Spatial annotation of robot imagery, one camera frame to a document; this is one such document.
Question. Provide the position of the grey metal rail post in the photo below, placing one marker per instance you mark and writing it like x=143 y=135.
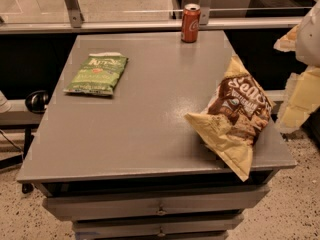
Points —
x=74 y=13

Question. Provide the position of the orange soda can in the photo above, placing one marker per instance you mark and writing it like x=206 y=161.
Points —
x=190 y=23

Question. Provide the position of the green jalapeno chip bag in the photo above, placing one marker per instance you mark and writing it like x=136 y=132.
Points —
x=98 y=75

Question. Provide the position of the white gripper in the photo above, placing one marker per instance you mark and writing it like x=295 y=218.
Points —
x=309 y=40

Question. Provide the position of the lower grey drawer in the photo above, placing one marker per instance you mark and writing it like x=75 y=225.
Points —
x=158 y=227

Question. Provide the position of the grey drawer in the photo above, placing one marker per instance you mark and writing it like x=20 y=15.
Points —
x=155 y=203
x=158 y=227

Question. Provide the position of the upper grey drawer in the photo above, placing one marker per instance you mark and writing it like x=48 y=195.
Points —
x=155 y=203

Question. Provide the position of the grey drawer cabinet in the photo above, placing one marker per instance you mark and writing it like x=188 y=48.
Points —
x=138 y=140

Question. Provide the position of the low grey side bench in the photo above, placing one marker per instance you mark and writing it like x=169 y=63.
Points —
x=18 y=114

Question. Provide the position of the black round object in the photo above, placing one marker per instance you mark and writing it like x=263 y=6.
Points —
x=37 y=101

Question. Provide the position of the brown and yellow chip bag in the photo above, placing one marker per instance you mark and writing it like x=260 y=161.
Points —
x=234 y=118

